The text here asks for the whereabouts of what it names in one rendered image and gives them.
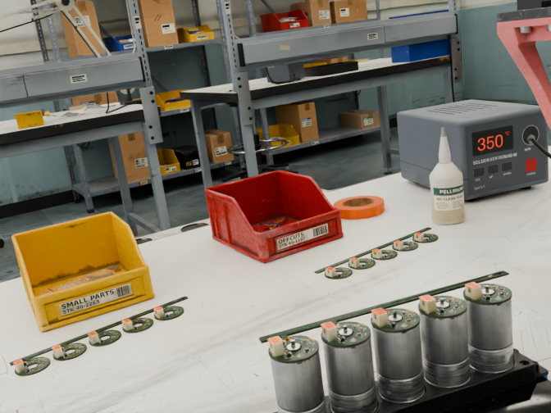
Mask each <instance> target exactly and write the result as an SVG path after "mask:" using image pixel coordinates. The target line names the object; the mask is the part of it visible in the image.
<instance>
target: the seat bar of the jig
mask: <svg viewBox="0 0 551 413"><path fill-rule="evenodd" d="M513 361H514V366H513V367H512V368H511V369H510V370H508V371H505V372H502V373H495V374H491V373H484V372H480V371H477V370H474V369H472V368H471V367H470V376H471V379H470V381H469V382H468V383H466V384H465V385H463V386H460V387H457V388H439V387H436V386H433V385H431V384H429V383H427V382H426V381H425V380H424V382H425V395H424V396H423V397H422V398H421V399H419V400H417V401H415V402H410V403H403V404H399V403H392V402H387V401H386V400H384V399H382V398H381V397H380V396H379V394H378V386H377V380H376V397H377V406H378V408H377V410H376V411H375V412H374V413H441V412H443V411H447V410H450V409H453V408H455V407H458V406H462V405H465V404H467V403H470V402H474V401H477V400H480V399H482V398H485V397H489V396H491V395H494V394H496V393H501V392H503V391H506V390H509V389H511V388H515V387H518V386H521V385H523V384H528V383H530V382H533V381H536V369H535V363H534V362H533V361H531V360H529V359H527V358H526V357H524V356H523V355H521V354H520V353H518V352H516V351H515V350H513ZM325 399H326V411H327V413H332V412H331V411H330V400H329V395H328V396H325Z"/></svg>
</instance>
